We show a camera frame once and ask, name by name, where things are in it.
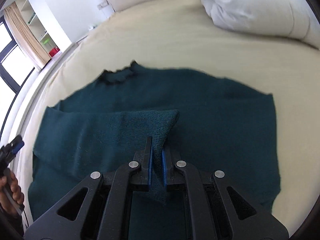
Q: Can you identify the red box on shelf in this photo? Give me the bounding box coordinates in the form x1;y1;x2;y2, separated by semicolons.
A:
48;46;60;57

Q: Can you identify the dark green knit sweater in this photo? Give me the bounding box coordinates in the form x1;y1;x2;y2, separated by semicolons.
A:
28;62;280;239

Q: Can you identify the cream bed mattress sheet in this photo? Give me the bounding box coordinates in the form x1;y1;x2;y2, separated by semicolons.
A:
16;0;319;235

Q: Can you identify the black framed window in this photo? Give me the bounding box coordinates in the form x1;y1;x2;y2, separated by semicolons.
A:
1;16;35;141

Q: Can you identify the wall socket plate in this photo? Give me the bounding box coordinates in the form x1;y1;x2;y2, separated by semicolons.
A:
97;1;109;10

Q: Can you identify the beige curtain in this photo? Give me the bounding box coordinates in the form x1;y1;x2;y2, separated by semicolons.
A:
4;2;51;70

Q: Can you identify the white folded duvet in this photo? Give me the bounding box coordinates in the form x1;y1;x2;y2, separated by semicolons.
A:
201;0;319;48

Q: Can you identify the white open shelf unit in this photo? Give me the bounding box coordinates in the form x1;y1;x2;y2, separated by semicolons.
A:
15;0;57;53

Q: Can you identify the person's left hand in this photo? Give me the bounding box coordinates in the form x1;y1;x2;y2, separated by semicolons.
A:
0;172;25;217

